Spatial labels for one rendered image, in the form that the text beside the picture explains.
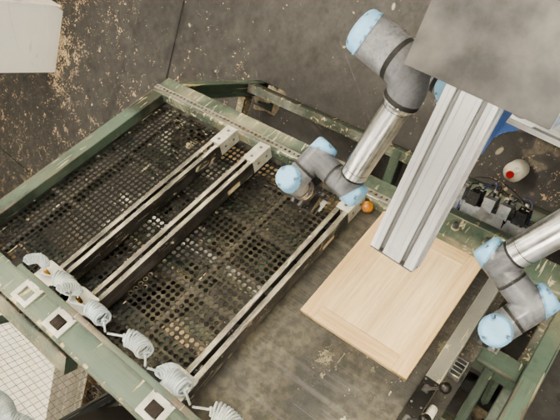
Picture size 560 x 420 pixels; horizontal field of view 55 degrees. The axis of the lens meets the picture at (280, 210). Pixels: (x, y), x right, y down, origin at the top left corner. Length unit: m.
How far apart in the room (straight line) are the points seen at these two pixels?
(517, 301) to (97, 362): 1.32
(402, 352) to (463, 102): 1.19
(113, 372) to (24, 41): 3.64
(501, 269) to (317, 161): 0.57
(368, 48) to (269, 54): 2.28
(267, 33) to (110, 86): 1.65
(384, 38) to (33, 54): 4.15
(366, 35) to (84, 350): 1.37
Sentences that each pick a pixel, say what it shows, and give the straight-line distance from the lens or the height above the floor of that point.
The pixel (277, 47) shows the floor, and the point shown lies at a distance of 3.56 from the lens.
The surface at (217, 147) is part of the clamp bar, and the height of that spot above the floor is 1.04.
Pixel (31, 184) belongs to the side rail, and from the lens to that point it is 2.72.
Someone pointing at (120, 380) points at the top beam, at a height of 1.92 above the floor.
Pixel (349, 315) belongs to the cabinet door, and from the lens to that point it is 1.99.
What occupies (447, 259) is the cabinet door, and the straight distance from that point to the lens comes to 2.16.
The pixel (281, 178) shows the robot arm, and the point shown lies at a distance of 1.56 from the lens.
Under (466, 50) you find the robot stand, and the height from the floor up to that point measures 2.03.
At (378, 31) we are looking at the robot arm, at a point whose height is 1.67.
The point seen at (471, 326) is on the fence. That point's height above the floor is 1.14.
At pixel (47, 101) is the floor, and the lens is 5.52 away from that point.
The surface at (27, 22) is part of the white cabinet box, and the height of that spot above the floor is 0.31.
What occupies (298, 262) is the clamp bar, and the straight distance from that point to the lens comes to 2.04.
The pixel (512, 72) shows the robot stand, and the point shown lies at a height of 2.03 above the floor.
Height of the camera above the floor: 2.89
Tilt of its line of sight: 52 degrees down
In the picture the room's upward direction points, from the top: 110 degrees counter-clockwise
